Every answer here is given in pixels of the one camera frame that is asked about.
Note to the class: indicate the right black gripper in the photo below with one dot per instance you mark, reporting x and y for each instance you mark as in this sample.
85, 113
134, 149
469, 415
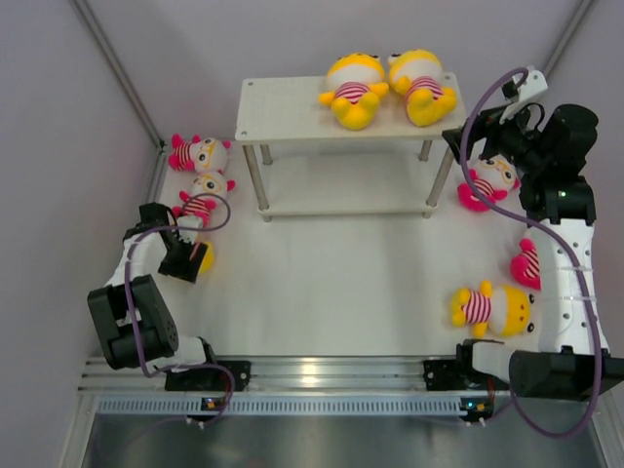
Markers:
487, 125

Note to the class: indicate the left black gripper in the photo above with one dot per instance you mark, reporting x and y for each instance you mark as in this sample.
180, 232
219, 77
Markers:
187, 268

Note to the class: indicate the yellow toy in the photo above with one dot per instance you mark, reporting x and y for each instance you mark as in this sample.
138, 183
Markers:
356, 86
417, 76
502, 310
208, 259

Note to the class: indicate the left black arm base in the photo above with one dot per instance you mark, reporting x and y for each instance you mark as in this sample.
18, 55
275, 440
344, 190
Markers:
210, 379

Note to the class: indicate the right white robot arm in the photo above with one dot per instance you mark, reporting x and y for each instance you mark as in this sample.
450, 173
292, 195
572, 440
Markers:
572, 360

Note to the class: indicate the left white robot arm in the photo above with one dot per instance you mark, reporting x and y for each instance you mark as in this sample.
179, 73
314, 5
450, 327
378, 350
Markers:
135, 327

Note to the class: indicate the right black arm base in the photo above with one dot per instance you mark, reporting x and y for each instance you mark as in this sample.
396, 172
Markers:
457, 373

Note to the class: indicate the white two-tier shelf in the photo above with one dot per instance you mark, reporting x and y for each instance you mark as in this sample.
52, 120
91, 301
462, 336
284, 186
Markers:
301, 162

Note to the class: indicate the pink toy top right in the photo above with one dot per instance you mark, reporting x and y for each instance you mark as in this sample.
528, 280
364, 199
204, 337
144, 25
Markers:
495, 178

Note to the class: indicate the pink toy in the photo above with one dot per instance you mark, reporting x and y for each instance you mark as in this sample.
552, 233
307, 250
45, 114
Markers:
207, 192
199, 155
495, 178

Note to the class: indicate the pink toy top left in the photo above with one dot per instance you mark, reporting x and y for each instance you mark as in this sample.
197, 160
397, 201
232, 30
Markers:
199, 155

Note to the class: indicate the pink toy right glasses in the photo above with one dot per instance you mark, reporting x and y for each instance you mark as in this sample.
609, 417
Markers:
524, 267

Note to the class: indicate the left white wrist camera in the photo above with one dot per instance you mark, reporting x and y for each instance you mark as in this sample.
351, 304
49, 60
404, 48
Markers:
188, 227

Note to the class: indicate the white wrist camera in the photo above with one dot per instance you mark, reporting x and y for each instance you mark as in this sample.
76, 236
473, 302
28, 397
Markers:
188, 227
525, 90

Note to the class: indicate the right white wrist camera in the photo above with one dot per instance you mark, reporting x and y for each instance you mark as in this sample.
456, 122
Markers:
525, 90

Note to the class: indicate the aluminium front rail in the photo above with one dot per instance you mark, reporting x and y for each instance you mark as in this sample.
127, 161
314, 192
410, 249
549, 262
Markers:
286, 374

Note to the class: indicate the grey slotted cable duct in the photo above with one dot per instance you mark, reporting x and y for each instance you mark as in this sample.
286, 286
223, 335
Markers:
288, 405

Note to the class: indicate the right aluminium frame post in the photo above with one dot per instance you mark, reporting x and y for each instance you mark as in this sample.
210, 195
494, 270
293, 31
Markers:
566, 34

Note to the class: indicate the aluminium frame post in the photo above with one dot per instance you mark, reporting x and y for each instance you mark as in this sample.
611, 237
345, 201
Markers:
566, 34
89, 18

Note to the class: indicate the left aluminium frame post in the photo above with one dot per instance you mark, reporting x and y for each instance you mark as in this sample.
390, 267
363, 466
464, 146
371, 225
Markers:
89, 18

